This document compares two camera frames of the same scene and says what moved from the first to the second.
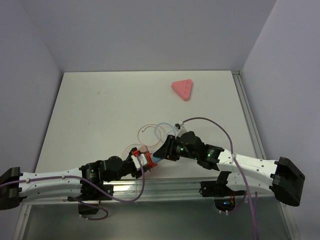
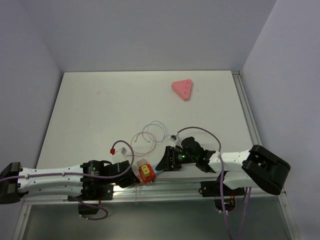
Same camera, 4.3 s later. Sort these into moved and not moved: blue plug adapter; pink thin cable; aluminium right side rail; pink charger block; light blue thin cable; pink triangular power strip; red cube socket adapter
Moved: light blue thin cable; red cube socket adapter; pink thin cable; pink charger block; blue plug adapter
Not moved: aluminium right side rail; pink triangular power strip
